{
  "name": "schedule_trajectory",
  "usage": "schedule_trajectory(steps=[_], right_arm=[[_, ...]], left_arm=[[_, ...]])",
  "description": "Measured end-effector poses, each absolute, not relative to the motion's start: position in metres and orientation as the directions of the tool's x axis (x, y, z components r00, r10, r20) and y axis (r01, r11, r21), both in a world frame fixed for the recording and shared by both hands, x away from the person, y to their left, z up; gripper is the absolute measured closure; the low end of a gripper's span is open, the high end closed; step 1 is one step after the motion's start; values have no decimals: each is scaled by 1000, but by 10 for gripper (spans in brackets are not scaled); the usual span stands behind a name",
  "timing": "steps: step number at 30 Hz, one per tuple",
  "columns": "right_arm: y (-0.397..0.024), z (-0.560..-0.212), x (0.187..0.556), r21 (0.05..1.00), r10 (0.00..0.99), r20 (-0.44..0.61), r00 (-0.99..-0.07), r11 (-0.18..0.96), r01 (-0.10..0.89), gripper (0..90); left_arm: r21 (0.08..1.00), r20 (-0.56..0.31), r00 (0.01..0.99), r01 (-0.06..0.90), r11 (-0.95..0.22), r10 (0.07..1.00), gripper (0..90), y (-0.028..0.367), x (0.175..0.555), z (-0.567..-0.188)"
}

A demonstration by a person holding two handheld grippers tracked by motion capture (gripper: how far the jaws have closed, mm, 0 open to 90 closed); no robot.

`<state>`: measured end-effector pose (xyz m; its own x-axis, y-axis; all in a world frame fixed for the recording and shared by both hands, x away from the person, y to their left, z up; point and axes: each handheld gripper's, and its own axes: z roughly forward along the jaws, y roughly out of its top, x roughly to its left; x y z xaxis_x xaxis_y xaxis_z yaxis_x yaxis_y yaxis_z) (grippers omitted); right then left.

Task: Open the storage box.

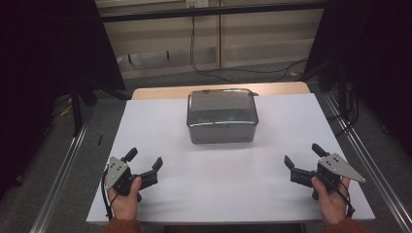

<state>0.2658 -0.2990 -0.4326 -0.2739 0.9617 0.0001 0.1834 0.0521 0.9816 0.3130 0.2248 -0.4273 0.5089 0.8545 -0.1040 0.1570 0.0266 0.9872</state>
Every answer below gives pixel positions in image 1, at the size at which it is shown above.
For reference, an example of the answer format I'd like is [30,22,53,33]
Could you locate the white wall socket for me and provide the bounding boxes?
[186,0,210,10]

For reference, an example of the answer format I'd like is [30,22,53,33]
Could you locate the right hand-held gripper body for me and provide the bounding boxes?
[290,152,367,201]

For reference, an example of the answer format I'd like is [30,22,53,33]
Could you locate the black floor cable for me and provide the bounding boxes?
[189,16,309,83]

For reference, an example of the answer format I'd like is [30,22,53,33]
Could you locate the black horizontal bar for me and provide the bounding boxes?
[99,1,326,23]

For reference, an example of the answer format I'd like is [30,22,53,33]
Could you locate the person's left hand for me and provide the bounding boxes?
[107,176,144,222]

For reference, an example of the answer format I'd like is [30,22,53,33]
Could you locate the white table mat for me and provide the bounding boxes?
[86,92,376,225]

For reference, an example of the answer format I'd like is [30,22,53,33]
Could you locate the person's right hand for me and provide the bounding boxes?
[311,176,352,226]

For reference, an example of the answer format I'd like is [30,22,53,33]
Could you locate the black metal stand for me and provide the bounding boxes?
[69,76,99,138]
[325,62,360,138]

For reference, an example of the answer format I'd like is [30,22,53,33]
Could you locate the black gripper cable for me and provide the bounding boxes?
[100,167,115,221]
[334,181,357,218]

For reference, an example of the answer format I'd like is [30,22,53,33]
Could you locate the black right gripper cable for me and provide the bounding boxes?
[334,181,357,218]

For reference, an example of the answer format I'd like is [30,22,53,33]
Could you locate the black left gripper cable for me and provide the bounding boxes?
[100,167,115,221]

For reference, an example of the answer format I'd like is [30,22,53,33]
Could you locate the aluminium floor rail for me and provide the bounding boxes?
[29,121,91,233]
[323,92,412,233]

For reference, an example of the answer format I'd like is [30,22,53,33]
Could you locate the black curtain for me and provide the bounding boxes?
[0,0,126,202]
[303,0,412,158]

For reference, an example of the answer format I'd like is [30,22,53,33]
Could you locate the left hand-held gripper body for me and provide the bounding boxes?
[105,156,159,204]

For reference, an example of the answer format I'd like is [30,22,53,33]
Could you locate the grey metal box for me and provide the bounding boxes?
[187,119,258,146]

